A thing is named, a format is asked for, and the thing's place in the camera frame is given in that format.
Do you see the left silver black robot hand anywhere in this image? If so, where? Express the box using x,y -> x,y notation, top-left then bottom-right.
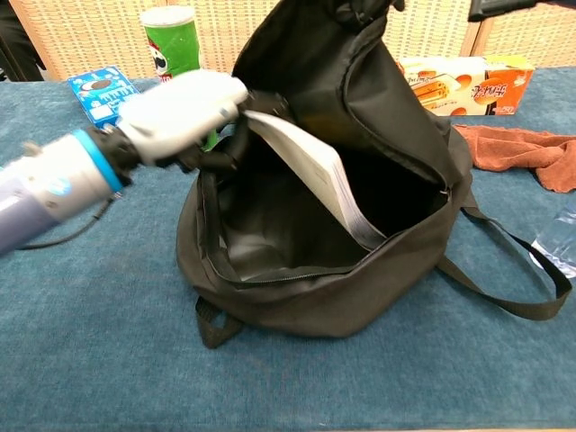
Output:
117,70 -> 289,176

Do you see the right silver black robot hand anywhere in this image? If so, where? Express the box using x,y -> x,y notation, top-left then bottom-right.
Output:
335,0 -> 406,23

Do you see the white paperback book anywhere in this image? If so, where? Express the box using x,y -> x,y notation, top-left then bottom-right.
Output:
245,110 -> 388,251

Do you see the black fabric backpack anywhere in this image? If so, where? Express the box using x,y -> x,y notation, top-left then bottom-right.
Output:
175,0 -> 573,350

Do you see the green Pringles can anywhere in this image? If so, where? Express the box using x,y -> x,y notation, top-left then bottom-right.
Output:
139,6 -> 217,152

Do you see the blue Oreo cookie box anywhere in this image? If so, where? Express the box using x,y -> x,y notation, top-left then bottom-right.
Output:
67,66 -> 140,127

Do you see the wicker folding screen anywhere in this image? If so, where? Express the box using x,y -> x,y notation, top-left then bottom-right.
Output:
8,0 -> 576,82

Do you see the orange biscuit box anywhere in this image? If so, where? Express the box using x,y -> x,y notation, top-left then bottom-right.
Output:
398,56 -> 536,117

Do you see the black trouser leg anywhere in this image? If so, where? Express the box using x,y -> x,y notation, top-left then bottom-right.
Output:
0,0 -> 46,82

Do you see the brown towel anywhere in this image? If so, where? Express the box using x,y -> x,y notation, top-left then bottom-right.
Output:
452,124 -> 576,194

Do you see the blue table cover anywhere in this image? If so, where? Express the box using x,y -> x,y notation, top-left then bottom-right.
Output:
0,67 -> 576,432

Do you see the clear plastic water bottle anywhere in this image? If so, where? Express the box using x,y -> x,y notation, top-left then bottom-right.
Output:
529,209 -> 576,280

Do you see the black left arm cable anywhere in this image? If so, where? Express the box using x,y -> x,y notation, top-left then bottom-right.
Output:
20,193 -> 123,251

